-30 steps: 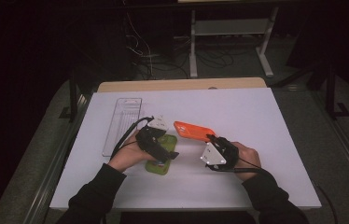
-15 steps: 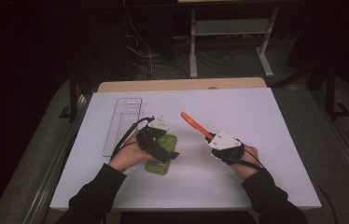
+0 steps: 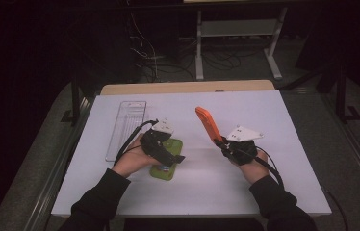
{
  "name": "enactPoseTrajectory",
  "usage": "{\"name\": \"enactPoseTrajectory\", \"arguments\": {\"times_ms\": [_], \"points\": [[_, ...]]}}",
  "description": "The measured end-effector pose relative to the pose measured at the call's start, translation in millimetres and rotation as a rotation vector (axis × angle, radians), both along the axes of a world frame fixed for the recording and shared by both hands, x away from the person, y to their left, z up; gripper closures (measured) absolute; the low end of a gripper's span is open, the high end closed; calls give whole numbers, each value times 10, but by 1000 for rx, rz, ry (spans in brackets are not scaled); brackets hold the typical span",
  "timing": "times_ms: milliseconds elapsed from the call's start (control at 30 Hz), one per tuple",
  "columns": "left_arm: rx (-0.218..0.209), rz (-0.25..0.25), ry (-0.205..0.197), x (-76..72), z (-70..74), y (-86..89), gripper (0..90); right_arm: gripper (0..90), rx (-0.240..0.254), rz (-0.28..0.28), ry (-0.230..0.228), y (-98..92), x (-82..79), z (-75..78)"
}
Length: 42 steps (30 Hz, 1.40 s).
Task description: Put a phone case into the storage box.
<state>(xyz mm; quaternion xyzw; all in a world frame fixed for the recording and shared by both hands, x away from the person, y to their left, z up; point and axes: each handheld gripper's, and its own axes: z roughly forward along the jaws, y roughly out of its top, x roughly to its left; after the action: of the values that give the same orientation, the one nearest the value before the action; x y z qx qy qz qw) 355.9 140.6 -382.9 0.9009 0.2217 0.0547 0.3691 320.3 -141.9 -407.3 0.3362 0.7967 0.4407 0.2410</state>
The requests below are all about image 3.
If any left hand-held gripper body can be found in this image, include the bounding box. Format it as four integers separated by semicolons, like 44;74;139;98
139;117;178;168

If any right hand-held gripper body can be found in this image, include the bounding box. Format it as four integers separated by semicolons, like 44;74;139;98
222;125;264;167

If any green cartoon phone case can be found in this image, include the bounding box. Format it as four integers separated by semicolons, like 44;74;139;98
149;138;184;181

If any orange phone case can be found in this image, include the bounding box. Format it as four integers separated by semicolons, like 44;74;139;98
194;106;224;144

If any clear plastic rack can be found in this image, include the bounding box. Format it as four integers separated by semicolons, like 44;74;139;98
105;100;147;163

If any person's right hand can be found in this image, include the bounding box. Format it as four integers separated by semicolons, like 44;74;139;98
232;149;270;185

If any person's left hand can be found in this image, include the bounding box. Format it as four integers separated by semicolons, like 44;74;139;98
112;134;161;179

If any black metal stand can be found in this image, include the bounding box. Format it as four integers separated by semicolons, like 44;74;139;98
335;64;360;125
61;72;86;127

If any right hand-held gripper black cable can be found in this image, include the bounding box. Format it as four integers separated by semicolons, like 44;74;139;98
254;145;285;189

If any tangle of floor cables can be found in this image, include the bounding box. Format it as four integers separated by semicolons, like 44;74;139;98
126;13;256;83

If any black floor cable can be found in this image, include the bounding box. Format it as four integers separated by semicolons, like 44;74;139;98
323;189;349;231

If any white metal table frame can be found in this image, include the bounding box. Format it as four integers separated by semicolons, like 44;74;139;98
194;7;289;81

